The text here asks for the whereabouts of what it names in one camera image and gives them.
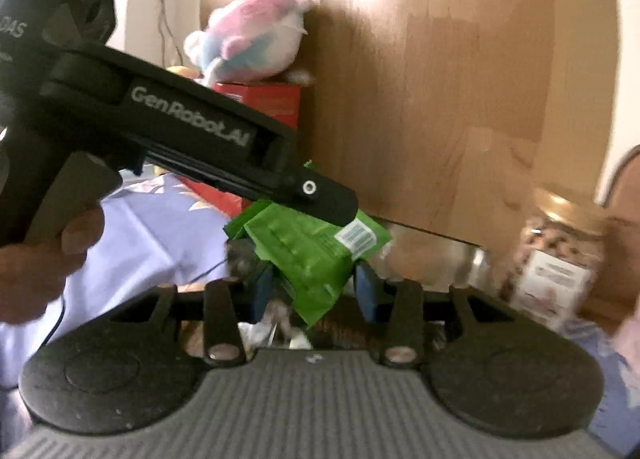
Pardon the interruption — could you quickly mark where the clear jar of nuts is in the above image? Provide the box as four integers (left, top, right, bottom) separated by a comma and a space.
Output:
499, 186, 615, 334

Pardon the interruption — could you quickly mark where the blue printed cloth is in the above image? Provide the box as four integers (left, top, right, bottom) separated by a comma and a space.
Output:
0, 172, 640, 459

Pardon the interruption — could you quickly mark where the yellow plush toy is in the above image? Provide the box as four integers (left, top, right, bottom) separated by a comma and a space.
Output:
167, 65, 202, 83

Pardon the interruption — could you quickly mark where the person's left hand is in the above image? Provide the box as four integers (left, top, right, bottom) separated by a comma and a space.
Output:
0, 204, 107, 326

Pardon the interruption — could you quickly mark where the pink and blue plush toy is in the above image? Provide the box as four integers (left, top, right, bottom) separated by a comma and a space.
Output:
183, 0, 317, 86

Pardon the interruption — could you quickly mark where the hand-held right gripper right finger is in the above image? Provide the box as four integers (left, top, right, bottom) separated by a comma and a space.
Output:
351, 260, 513, 367

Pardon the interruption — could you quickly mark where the red gift bag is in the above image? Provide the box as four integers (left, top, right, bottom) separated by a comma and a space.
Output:
170, 80, 304, 221

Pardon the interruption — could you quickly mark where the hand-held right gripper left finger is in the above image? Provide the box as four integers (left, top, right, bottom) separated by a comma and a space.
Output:
109, 261, 276, 368

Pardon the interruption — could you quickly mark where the wooden board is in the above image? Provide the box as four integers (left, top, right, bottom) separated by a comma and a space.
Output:
199, 0, 622, 249

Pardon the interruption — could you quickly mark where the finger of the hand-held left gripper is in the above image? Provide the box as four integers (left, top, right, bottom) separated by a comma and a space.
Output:
144, 149, 359, 228

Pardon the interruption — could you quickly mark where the green snack packet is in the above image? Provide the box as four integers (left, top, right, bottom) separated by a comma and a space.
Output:
222, 160, 394, 328

